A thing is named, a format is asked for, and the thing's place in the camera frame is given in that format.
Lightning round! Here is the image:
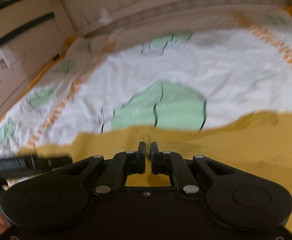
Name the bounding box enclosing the mustard yellow knit sweater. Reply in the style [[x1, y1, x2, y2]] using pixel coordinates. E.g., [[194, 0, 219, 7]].
[[19, 112, 292, 232]]

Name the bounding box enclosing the white leaf-print duvet cover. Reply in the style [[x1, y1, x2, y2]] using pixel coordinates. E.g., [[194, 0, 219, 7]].
[[0, 8, 292, 158]]

